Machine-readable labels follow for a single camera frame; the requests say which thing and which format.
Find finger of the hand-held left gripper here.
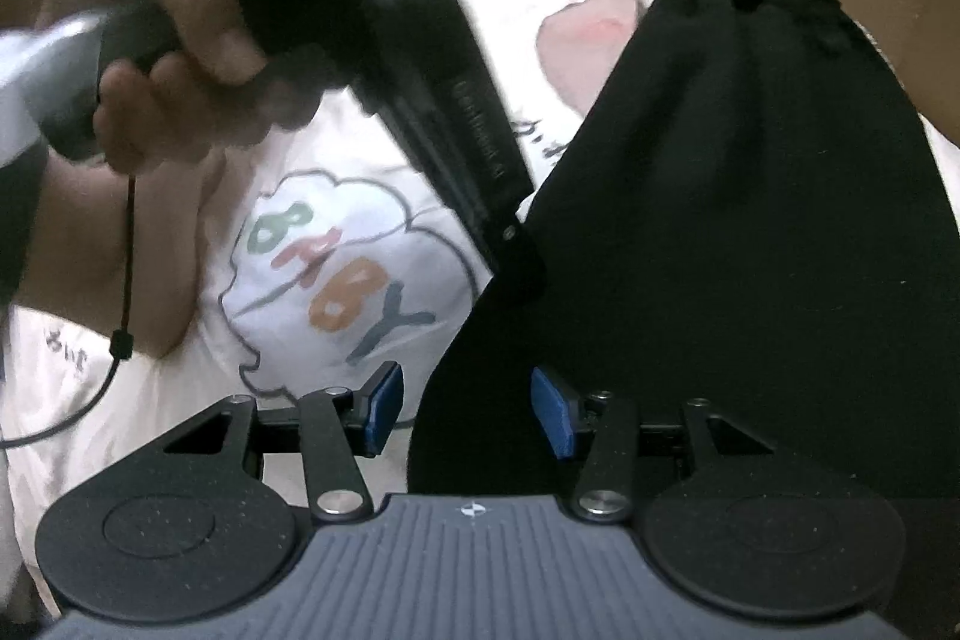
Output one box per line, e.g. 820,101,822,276
490,211,550,307

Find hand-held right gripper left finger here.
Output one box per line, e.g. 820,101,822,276
160,359,407,524

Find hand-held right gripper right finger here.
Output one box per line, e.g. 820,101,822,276
528,365,779,526

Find black shorts with bear-print panels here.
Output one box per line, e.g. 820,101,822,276
407,0,960,507

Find person's left forearm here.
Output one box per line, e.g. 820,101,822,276
0,151,227,361

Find cream bear-print blanket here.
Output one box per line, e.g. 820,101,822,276
0,0,960,612

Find black lanyard cord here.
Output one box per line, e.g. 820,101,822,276
0,173,140,448

